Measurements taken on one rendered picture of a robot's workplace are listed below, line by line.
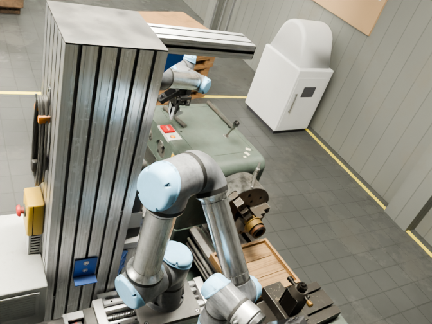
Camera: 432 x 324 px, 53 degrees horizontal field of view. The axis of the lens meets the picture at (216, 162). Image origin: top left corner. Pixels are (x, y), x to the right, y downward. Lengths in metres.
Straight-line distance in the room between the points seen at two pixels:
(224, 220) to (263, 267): 1.06
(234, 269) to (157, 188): 0.34
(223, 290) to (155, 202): 0.28
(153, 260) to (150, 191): 0.26
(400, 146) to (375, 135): 0.33
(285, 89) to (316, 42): 0.59
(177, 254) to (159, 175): 0.45
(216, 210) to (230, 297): 0.23
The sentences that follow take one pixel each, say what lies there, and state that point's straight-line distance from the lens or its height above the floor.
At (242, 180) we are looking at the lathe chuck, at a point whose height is 1.24.
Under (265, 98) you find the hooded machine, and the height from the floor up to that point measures 0.32.
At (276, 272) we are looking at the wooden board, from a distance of 2.24.
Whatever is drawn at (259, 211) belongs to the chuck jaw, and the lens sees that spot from 2.16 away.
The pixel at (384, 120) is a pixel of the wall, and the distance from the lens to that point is 4.98.
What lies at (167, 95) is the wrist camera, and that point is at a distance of 2.10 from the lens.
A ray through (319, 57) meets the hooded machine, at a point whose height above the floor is 0.98.
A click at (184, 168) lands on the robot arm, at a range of 1.08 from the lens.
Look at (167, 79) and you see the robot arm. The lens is 1.61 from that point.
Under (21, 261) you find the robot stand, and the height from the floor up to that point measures 1.23.
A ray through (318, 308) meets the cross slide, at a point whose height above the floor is 0.97.
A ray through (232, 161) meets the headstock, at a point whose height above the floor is 1.25.
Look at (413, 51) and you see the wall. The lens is 4.84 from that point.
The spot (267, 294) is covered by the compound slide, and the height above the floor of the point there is 1.01.
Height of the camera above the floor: 2.44
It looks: 34 degrees down
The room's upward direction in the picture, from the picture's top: 19 degrees clockwise
